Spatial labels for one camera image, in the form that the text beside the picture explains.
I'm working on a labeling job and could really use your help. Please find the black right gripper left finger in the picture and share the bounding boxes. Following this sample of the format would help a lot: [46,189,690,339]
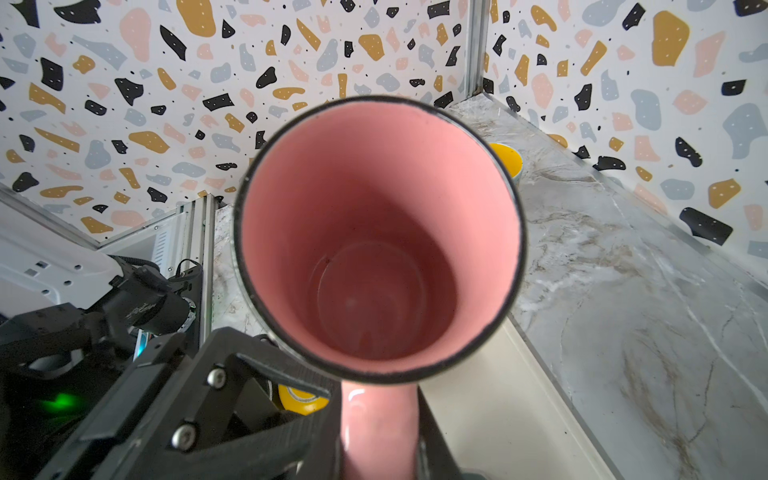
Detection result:
[40,328,341,479]

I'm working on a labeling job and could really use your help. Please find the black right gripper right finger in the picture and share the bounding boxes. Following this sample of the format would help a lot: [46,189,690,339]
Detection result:
[415,389,462,480]

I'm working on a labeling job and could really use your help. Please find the pink patterned mug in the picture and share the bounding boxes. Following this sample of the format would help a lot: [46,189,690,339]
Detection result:
[232,95,527,479]

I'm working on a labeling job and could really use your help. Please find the blue butterfly mug yellow inside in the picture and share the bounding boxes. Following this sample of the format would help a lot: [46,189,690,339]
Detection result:
[490,143,524,182]

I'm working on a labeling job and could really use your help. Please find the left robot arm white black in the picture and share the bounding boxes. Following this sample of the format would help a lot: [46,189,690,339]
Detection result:
[1,206,204,479]

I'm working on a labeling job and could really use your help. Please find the beige rectangular tray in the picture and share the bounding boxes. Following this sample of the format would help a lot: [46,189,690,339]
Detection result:
[420,321,615,479]

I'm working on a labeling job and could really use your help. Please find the aluminium corner post left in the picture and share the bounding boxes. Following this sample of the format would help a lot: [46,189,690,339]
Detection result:
[464,0,491,98]

